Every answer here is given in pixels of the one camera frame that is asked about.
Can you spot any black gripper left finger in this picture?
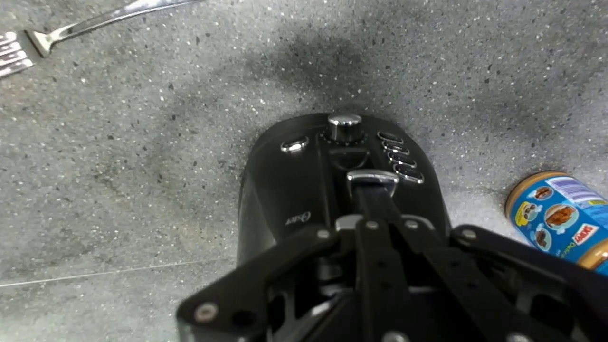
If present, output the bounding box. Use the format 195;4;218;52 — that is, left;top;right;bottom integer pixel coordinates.
178;226;356;342

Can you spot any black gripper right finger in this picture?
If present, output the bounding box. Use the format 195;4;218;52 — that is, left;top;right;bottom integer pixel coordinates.
392;215;608;342

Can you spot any blue labelled peanut butter jar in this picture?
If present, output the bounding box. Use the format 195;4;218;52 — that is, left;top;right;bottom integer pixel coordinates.
504;171;608;276

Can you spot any black toaster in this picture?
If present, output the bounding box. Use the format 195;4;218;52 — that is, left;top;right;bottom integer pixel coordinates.
238;114;451;264

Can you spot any silver fork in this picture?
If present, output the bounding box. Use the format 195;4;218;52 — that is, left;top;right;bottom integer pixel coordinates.
0;0;202;80

